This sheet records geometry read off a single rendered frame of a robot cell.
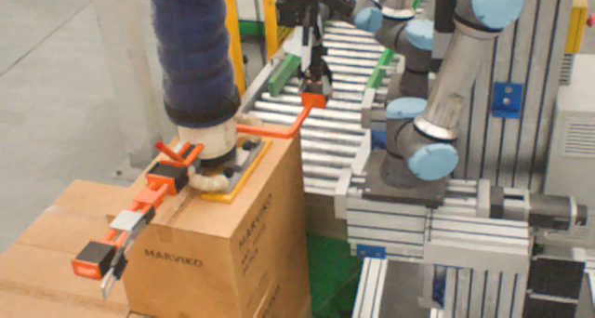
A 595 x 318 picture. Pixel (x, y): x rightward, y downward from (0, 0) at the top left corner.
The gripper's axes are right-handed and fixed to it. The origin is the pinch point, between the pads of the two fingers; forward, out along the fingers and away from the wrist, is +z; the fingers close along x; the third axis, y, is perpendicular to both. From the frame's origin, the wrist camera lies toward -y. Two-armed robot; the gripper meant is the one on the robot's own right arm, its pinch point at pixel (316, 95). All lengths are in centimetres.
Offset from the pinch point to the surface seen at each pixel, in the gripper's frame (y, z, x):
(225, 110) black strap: 34.7, -11.9, -16.0
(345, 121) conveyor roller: -73, 56, -13
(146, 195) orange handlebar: 66, -1, -27
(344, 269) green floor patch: -32, 108, -3
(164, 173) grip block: 55, -2, -27
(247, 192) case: 39.6, 13.1, -9.5
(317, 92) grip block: 2.4, -2.4, 1.2
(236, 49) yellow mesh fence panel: -83, 30, -69
